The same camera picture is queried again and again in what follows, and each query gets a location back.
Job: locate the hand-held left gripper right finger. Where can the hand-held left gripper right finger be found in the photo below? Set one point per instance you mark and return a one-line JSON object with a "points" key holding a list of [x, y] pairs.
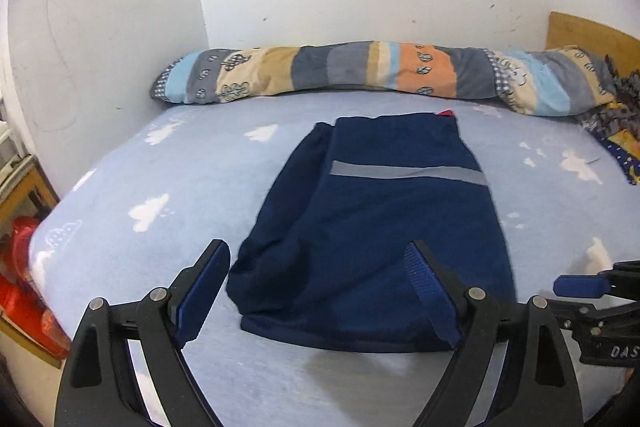
{"points": [[430, 294]]}

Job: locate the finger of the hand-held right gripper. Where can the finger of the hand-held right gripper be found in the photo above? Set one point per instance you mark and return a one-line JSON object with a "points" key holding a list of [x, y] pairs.
{"points": [[580, 287], [600, 314]]}

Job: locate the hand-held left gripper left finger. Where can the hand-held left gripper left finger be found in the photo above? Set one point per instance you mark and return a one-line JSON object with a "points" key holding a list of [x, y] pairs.
{"points": [[200, 289]]}

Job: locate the navy blue garment grey stripe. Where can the navy blue garment grey stripe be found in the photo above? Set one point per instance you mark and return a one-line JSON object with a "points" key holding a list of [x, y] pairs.
{"points": [[375, 232]]}

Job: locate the light blue cloud bed sheet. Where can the light blue cloud bed sheet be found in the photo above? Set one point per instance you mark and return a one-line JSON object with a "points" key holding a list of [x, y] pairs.
{"points": [[150, 172]]}

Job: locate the dark patterned cloth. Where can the dark patterned cloth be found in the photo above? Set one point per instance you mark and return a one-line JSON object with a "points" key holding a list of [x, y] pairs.
{"points": [[620, 142]]}

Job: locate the red plastic container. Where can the red plastic container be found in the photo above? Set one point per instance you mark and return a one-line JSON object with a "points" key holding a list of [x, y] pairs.
{"points": [[25, 287]]}

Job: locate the red cloth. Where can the red cloth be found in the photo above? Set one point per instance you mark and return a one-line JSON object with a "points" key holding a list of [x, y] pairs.
{"points": [[446, 114]]}

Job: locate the wooden shelf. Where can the wooden shelf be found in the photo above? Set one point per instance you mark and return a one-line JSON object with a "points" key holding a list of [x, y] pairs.
{"points": [[30, 179]]}

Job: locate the striped patchwork rolled blanket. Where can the striped patchwork rolled blanket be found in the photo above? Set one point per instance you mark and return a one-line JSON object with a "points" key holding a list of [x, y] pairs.
{"points": [[350, 67]]}

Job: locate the white rack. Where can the white rack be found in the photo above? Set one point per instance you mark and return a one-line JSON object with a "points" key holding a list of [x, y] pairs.
{"points": [[7, 142]]}

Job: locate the wooden headboard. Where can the wooden headboard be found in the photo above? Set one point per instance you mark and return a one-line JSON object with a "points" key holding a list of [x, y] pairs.
{"points": [[575, 32]]}

